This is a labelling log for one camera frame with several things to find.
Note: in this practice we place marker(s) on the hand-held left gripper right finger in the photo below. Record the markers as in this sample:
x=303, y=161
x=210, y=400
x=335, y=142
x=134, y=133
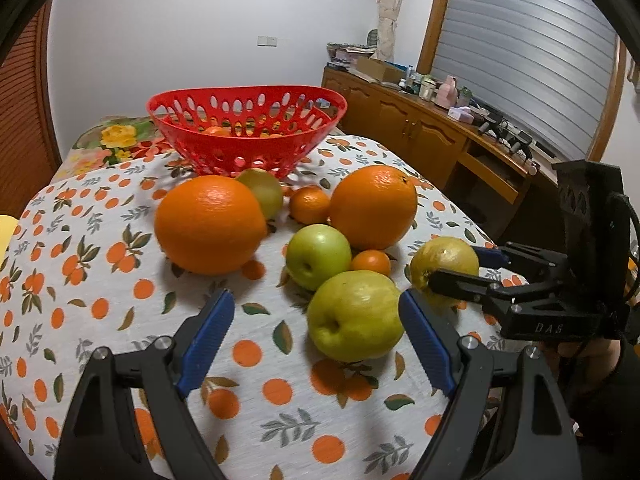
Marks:
x=425, y=345

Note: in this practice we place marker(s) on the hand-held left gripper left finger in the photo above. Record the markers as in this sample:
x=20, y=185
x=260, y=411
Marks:
x=210, y=340

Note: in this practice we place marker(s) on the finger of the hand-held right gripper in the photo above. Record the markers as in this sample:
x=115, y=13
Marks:
x=492, y=256
x=460, y=285

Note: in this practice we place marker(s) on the yellow apple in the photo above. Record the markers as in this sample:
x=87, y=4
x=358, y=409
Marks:
x=445, y=255

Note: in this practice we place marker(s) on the large yellow-green apple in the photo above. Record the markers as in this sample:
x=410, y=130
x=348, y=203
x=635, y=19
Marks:
x=352, y=317

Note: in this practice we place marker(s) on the small tangerine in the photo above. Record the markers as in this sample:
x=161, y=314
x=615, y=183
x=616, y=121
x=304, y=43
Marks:
x=272, y=135
x=216, y=131
x=371, y=262
x=310, y=205

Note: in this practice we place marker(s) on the large orange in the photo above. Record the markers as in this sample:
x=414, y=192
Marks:
x=210, y=225
x=372, y=207

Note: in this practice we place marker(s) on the small green apple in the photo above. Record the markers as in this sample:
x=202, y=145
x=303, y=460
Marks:
x=317, y=257

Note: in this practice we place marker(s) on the small yellow-green fruit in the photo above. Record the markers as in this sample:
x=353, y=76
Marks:
x=265, y=190

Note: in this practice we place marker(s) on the red perforated plastic basket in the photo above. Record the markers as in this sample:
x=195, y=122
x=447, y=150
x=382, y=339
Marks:
x=210, y=147

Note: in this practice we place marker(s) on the person's right forearm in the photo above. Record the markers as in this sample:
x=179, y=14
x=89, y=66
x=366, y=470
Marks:
x=615, y=405

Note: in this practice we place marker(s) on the person's right hand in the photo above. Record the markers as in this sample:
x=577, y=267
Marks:
x=595, y=360

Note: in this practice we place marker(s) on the black grey device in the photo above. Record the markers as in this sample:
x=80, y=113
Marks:
x=522, y=142
x=492, y=122

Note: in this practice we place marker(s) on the small pink box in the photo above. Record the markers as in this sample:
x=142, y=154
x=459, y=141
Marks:
x=460, y=114

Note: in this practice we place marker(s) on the orange print tablecloth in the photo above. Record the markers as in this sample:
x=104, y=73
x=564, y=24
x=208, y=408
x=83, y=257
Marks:
x=60, y=280

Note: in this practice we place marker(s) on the pink bottle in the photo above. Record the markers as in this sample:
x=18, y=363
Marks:
x=447, y=91

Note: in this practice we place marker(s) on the wooden sideboard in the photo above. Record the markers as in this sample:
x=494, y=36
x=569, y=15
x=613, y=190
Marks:
x=400, y=110

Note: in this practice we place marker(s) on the white jar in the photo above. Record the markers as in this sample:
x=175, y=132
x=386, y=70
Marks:
x=425, y=89

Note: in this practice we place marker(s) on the grey window blind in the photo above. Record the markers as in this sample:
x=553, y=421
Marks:
x=525, y=50

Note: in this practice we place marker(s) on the floral blanket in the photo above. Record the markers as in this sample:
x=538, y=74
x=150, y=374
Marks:
x=120, y=137

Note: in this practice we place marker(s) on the open cardboard box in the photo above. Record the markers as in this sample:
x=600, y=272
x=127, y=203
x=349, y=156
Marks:
x=375, y=67

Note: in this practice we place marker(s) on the yellow plush toy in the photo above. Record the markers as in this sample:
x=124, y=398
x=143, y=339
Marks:
x=6, y=235

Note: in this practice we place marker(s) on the green desk fan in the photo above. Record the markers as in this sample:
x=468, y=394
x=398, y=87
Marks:
x=373, y=38

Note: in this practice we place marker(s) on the pile of papers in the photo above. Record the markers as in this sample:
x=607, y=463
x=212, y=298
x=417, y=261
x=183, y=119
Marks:
x=347, y=52

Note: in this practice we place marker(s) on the beige curtain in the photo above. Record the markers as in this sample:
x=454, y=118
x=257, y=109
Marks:
x=390, y=25

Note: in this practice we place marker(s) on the wooden slatted wardrobe door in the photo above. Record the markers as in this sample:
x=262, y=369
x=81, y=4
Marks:
x=25, y=110

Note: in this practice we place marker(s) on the wooden window frame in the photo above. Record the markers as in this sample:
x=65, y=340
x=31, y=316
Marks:
x=432, y=25

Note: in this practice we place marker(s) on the white wall switch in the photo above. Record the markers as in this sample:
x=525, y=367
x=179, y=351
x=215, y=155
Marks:
x=267, y=41

